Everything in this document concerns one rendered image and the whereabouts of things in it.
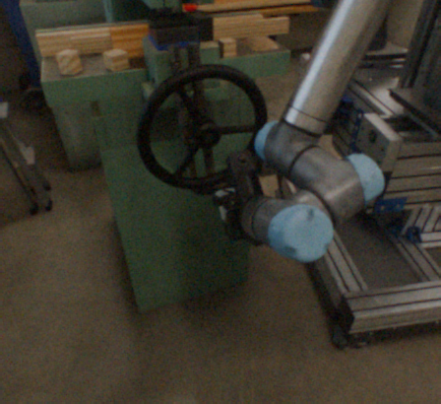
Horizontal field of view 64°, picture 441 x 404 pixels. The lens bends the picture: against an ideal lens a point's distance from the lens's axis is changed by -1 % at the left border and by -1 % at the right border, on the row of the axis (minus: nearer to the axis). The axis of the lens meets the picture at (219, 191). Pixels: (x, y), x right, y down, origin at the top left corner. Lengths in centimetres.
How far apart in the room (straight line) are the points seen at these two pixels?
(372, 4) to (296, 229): 33
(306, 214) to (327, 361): 94
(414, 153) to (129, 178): 72
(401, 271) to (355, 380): 39
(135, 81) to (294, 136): 43
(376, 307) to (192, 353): 62
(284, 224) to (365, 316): 78
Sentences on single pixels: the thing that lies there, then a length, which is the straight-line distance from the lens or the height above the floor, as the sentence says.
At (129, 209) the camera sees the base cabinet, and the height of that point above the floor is 51.
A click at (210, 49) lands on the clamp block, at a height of 96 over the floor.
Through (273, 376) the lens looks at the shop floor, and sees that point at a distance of 130.
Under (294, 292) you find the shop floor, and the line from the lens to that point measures 149.
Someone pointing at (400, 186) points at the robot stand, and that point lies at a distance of 101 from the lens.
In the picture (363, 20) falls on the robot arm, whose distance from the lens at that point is 59.
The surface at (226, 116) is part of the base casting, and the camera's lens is 98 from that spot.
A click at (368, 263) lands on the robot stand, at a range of 138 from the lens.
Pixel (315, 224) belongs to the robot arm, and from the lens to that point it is 47.
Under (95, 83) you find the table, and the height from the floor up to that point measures 88.
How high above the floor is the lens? 118
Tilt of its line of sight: 38 degrees down
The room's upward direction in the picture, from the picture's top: straight up
